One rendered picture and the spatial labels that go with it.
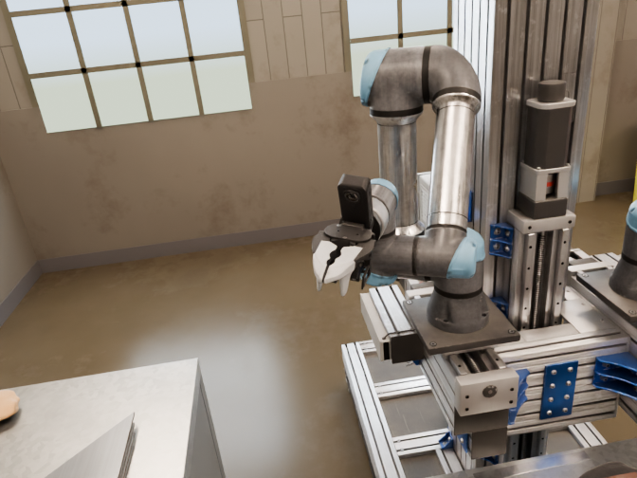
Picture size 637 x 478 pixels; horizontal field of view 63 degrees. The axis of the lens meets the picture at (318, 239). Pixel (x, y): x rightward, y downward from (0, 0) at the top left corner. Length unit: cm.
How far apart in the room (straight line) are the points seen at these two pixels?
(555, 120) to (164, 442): 108
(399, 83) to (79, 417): 95
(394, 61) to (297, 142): 308
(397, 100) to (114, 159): 337
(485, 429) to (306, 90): 316
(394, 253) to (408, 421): 138
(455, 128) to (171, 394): 80
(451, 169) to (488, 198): 41
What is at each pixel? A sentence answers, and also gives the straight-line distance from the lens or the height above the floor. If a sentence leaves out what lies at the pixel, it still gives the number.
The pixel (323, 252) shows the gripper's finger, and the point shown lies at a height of 146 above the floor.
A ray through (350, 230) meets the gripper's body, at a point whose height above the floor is 147.
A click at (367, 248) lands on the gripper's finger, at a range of 74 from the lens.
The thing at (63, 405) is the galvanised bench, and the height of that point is 105.
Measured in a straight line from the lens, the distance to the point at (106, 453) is 109.
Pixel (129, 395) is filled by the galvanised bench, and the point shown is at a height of 105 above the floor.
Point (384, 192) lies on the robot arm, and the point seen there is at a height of 147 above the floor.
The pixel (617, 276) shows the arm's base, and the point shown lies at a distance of 153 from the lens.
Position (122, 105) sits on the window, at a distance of 417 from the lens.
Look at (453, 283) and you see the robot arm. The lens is 124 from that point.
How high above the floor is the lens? 178
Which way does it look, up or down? 24 degrees down
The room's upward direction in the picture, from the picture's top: 6 degrees counter-clockwise
